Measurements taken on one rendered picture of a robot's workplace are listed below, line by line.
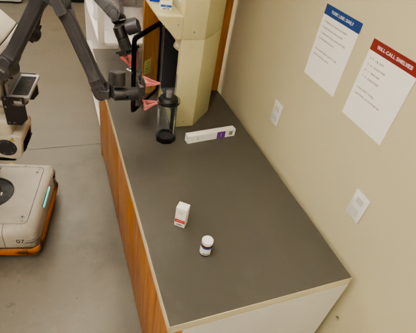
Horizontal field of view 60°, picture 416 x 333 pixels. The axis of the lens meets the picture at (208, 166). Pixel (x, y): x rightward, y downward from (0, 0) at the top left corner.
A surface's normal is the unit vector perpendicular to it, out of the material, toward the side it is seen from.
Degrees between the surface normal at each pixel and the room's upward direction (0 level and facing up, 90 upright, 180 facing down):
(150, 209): 0
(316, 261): 0
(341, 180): 90
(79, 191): 0
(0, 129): 90
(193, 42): 90
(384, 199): 90
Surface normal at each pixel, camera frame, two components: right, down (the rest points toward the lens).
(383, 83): -0.93, 0.11
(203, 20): 0.33, 0.64
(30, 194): 0.14, -0.76
